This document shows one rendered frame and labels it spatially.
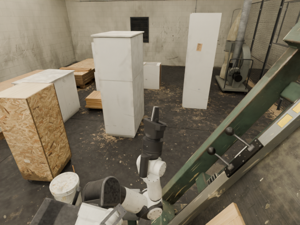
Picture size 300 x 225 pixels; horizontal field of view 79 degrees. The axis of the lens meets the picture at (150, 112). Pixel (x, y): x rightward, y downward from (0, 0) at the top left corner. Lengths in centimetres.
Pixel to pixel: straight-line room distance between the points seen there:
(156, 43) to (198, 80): 468
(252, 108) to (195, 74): 334
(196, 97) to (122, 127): 201
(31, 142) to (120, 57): 159
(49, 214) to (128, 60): 237
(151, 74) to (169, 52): 324
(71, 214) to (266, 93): 95
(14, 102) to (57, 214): 170
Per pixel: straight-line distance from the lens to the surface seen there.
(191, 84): 436
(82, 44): 980
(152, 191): 92
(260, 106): 103
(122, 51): 282
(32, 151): 257
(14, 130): 252
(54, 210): 76
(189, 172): 117
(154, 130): 73
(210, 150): 85
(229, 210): 89
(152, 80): 563
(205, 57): 422
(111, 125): 337
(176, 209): 144
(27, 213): 274
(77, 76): 599
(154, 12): 862
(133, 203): 92
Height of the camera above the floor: 197
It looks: 27 degrees down
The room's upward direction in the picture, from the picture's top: straight up
